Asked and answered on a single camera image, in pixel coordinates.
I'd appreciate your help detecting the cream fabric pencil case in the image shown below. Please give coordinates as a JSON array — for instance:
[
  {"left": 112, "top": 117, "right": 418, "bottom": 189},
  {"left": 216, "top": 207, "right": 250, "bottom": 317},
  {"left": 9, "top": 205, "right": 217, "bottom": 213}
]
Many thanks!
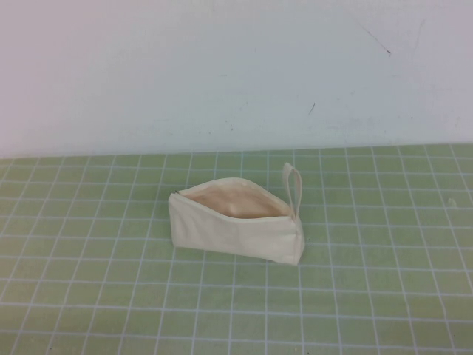
[{"left": 166, "top": 161, "right": 305, "bottom": 266}]

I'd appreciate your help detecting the green grid cutting mat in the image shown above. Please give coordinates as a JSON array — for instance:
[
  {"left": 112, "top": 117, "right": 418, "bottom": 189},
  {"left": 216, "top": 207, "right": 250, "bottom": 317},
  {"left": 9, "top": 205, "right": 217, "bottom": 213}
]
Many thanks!
[{"left": 0, "top": 143, "right": 473, "bottom": 355}]

